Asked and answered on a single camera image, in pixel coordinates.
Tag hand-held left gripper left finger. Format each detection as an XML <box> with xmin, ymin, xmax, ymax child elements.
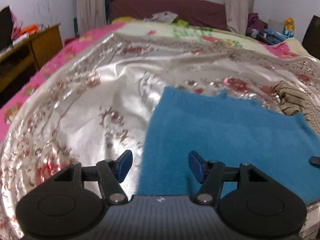
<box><xmin>40</xmin><ymin>150</ymin><xmax>133</xmax><ymax>205</ymax></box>

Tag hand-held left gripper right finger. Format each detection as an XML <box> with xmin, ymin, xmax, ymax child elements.
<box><xmin>188</xmin><ymin>151</ymin><xmax>283</xmax><ymax>205</ymax></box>

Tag blue knit sweater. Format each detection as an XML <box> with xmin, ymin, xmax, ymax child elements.
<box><xmin>136</xmin><ymin>86</ymin><xmax>320</xmax><ymax>203</ymax></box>

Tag purple clothes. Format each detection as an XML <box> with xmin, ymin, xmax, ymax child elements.
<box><xmin>246</xmin><ymin>12</ymin><xmax>267</xmax><ymax>37</ymax></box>

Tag beige striped knit garment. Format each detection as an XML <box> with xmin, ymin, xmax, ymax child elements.
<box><xmin>274</xmin><ymin>81</ymin><xmax>320</xmax><ymax>137</ymax></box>

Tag floral satin bedspread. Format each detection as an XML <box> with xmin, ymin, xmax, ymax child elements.
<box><xmin>0</xmin><ymin>31</ymin><xmax>320</xmax><ymax>240</ymax></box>

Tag black chair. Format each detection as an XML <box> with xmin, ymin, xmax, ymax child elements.
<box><xmin>302</xmin><ymin>15</ymin><xmax>320</xmax><ymax>61</ymax></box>

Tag pink floral blanket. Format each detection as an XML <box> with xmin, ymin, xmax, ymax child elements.
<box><xmin>0</xmin><ymin>22</ymin><xmax>128</xmax><ymax>143</ymax></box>

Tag blue packets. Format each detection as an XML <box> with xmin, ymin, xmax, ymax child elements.
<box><xmin>261</xmin><ymin>28</ymin><xmax>288</xmax><ymax>43</ymax></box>

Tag yellow toy figure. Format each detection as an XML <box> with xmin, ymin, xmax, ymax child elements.
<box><xmin>283</xmin><ymin>17</ymin><xmax>296</xmax><ymax>37</ymax></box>

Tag white box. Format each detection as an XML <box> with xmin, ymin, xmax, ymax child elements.
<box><xmin>268</xmin><ymin>19</ymin><xmax>285</xmax><ymax>30</ymax></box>

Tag wooden side cabinet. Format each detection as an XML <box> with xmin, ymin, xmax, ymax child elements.
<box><xmin>0</xmin><ymin>23</ymin><xmax>63</xmax><ymax>97</ymax></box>

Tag grey crumpled cloth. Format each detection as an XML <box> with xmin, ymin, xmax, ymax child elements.
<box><xmin>144</xmin><ymin>11</ymin><xmax>178</xmax><ymax>25</ymax></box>

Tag maroon headboard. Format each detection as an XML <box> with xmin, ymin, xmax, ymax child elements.
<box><xmin>109</xmin><ymin>0</ymin><xmax>228</xmax><ymax>31</ymax></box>

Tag beige curtain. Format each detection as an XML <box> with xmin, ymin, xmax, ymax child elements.
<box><xmin>76</xmin><ymin>0</ymin><xmax>107</xmax><ymax>33</ymax></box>
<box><xmin>223</xmin><ymin>0</ymin><xmax>256</xmax><ymax>33</ymax></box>

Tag orange item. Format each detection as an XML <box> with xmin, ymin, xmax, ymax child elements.
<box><xmin>19</xmin><ymin>24</ymin><xmax>40</xmax><ymax>35</ymax></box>

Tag pink cloth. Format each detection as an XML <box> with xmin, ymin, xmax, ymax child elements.
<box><xmin>10</xmin><ymin>11</ymin><xmax>23</xmax><ymax>40</ymax></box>

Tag black monitor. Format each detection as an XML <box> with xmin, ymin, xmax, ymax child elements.
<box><xmin>0</xmin><ymin>6</ymin><xmax>13</xmax><ymax>52</ymax></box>

